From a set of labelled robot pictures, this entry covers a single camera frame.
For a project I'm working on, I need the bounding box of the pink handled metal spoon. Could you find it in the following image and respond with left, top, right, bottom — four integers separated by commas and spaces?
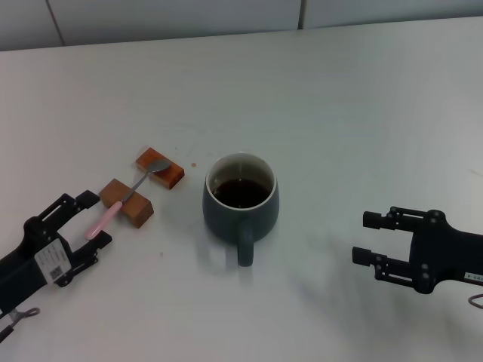
85, 158, 171, 239

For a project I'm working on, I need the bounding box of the glossy orange wooden block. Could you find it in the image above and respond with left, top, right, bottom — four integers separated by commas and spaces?
134, 146, 186, 191

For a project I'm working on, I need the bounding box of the dark coffee liquid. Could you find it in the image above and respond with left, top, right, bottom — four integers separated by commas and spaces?
211, 179, 272, 210

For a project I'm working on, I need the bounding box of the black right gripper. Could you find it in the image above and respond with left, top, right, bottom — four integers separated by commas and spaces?
351, 206, 483, 296

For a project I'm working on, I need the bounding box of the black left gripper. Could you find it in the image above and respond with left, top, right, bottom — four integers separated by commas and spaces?
0, 190, 113, 317

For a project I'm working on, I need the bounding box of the notched brown wooden block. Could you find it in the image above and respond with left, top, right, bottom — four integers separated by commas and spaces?
98, 177, 155, 229

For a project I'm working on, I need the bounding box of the dark grey ceramic mug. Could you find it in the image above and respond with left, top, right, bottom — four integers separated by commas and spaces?
202, 152, 281, 268

